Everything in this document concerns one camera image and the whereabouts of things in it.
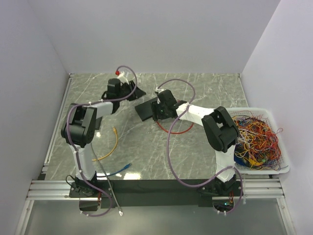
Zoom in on white plastic basket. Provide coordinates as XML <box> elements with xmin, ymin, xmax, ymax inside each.
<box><xmin>227</xmin><ymin>107</ymin><xmax>290</xmax><ymax>175</ymax></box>

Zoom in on aluminium rail frame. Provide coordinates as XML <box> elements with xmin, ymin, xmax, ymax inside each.
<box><xmin>23</xmin><ymin>73</ymin><xmax>287</xmax><ymax>235</ymax></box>

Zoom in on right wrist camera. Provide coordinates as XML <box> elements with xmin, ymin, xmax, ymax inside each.
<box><xmin>155</xmin><ymin>88</ymin><xmax>166</xmax><ymax>104</ymax></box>

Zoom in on black TP-Link network switch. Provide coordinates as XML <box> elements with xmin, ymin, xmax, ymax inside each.
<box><xmin>95</xmin><ymin>117</ymin><xmax>102</xmax><ymax>130</ymax></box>

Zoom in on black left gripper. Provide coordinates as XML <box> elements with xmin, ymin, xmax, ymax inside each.
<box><xmin>117</xmin><ymin>80</ymin><xmax>147</xmax><ymax>101</ymax></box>

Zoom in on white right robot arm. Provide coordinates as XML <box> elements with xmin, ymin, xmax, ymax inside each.
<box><xmin>151</xmin><ymin>89</ymin><xmax>240</xmax><ymax>195</ymax></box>

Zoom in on tangled colourful wires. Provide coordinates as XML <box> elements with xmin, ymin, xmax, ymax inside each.
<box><xmin>229</xmin><ymin>110</ymin><xmax>289</xmax><ymax>172</ymax></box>

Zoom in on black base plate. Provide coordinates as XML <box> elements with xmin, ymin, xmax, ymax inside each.
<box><xmin>68</xmin><ymin>179</ymin><xmax>243</xmax><ymax>212</ymax></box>

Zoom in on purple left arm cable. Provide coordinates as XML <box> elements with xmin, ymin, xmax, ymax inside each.
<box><xmin>66</xmin><ymin>65</ymin><xmax>136</xmax><ymax>217</ymax></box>

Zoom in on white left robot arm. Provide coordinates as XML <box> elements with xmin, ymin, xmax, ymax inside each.
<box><xmin>61</xmin><ymin>78</ymin><xmax>146</xmax><ymax>197</ymax></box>

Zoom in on blue ethernet cable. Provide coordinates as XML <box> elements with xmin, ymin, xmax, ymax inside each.
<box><xmin>96</xmin><ymin>163</ymin><xmax>133</xmax><ymax>177</ymax></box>

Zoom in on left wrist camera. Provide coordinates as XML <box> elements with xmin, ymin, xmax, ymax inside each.
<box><xmin>115</xmin><ymin>70</ymin><xmax>129</xmax><ymax>84</ymax></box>

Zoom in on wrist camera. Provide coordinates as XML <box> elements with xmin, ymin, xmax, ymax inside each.
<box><xmin>115</xmin><ymin>70</ymin><xmax>129</xmax><ymax>84</ymax></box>
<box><xmin>155</xmin><ymin>88</ymin><xmax>166</xmax><ymax>104</ymax></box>

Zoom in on black Mercury network switch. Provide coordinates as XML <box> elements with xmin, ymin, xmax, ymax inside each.
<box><xmin>134</xmin><ymin>97</ymin><xmax>157</xmax><ymax>121</ymax></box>

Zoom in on yellow ethernet cable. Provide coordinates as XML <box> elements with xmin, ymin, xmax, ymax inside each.
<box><xmin>91</xmin><ymin>126</ymin><xmax>119</xmax><ymax>162</ymax></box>

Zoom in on grey ethernet cable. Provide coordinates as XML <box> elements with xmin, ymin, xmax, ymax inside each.
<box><xmin>89</xmin><ymin>143</ymin><xmax>124</xmax><ymax>216</ymax></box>

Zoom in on red ethernet cable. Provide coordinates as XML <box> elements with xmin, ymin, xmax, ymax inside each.
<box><xmin>156</xmin><ymin>119</ymin><xmax>195</xmax><ymax>135</ymax></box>

